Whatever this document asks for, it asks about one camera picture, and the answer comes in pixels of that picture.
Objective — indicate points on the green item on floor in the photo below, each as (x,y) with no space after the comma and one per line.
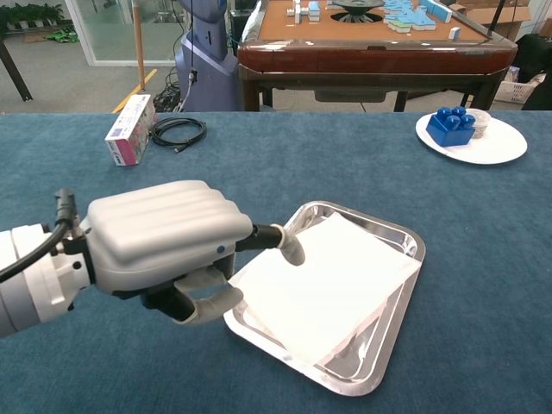
(62,35)

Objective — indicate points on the black table centre dome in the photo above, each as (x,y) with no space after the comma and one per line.
(357,8)

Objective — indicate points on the brown cardboard box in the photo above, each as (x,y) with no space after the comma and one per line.
(509,15)

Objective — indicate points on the blue building block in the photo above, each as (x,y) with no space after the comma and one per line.
(448,136)

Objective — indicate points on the white paper sheet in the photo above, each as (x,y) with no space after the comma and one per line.
(336,280)

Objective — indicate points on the small mahjong tile cluster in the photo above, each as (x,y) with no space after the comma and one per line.
(304,10)

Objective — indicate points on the large mahjong tile pile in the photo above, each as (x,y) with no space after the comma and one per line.
(409,17)

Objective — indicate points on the white round plate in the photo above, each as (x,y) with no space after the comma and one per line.
(496,146)

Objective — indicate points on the small clear plastic container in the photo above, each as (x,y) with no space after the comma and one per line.
(482,123)

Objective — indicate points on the single upright mahjong tile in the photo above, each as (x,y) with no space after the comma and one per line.
(454,33)

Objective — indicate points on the brown mahjong table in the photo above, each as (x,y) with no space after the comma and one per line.
(366,58)

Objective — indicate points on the white glass door frame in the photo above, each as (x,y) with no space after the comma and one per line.
(79,32)

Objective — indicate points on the white plastic basket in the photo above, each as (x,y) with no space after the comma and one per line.
(515,92)

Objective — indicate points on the white pink cardboard box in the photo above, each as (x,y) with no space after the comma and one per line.
(129,133)

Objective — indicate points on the person in black trousers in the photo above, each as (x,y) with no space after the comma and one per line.
(537,56)

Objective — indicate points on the stainless steel tray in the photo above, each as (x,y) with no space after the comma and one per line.
(401,310)

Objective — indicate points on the wooden pole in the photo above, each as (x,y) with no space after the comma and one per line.
(139,52)

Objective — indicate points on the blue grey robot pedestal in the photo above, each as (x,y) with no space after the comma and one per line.
(207,73)

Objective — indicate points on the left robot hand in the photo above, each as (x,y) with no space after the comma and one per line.
(164,233)

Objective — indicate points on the dark slanted table leg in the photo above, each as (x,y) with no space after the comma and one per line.
(13,73)

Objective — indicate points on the green potted plants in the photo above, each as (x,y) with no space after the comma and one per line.
(30,13)

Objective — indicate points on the black tripod stand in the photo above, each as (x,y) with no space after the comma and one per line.
(496,19)

